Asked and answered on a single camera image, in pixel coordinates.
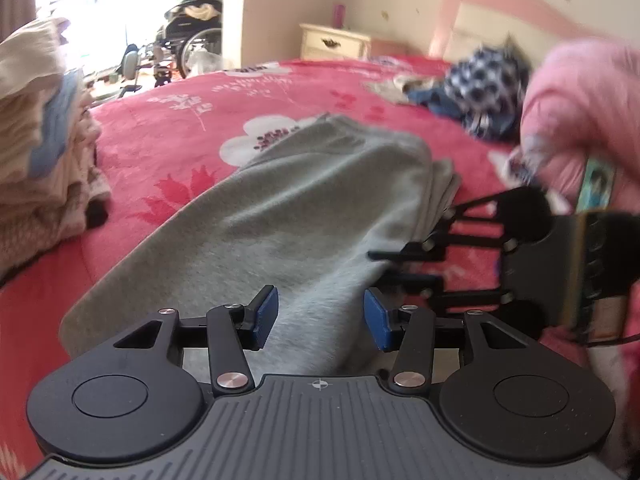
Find red floral blanket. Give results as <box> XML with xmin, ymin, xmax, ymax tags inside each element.
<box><xmin>0</xmin><ymin>57</ymin><xmax>626</xmax><ymax>480</ymax></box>

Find cream nightstand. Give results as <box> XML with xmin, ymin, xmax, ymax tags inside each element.
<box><xmin>298</xmin><ymin>22</ymin><xmax>372</xmax><ymax>62</ymax></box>

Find wheelchair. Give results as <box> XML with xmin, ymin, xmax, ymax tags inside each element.
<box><xmin>154</xmin><ymin>0</ymin><xmax>224</xmax><ymax>82</ymax></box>

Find stack of folded clothes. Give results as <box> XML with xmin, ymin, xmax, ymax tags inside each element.
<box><xmin>0</xmin><ymin>16</ymin><xmax>112</xmax><ymax>288</ymax></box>

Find grey oval object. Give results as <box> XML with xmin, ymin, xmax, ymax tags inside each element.
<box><xmin>120</xmin><ymin>44</ymin><xmax>144</xmax><ymax>87</ymax></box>

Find white plastic bag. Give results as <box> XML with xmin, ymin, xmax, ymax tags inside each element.
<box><xmin>189</xmin><ymin>47</ymin><xmax>224</xmax><ymax>79</ymax></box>

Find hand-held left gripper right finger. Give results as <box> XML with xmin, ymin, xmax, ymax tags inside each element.
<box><xmin>363</xmin><ymin>287</ymin><xmax>529</xmax><ymax>397</ymax></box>

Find grey sweatpants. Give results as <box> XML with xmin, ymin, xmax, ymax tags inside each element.
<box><xmin>60</xmin><ymin>114</ymin><xmax>462</xmax><ymax>376</ymax></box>

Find pink headboard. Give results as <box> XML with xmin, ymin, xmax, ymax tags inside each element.
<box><xmin>429</xmin><ymin>0</ymin><xmax>640</xmax><ymax>63</ymax></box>

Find beige garment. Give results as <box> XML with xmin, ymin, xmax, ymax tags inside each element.
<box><xmin>364</xmin><ymin>74</ymin><xmax>442</xmax><ymax>107</ymax></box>

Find person's right forearm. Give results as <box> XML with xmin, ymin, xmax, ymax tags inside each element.
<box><xmin>517</xmin><ymin>35</ymin><xmax>640</xmax><ymax>211</ymax></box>

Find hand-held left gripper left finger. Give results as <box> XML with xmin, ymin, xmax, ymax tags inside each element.
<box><xmin>113</xmin><ymin>285</ymin><xmax>280</xmax><ymax>397</ymax></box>

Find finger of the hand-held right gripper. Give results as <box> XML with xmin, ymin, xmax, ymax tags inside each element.
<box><xmin>369</xmin><ymin>193</ymin><xmax>507</xmax><ymax>263</ymax></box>
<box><xmin>392</xmin><ymin>272</ymin><xmax>511</xmax><ymax>314</ymax></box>

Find blue white patterned clothes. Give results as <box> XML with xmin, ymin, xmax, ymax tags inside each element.
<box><xmin>406</xmin><ymin>44</ymin><xmax>532</xmax><ymax>144</ymax></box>

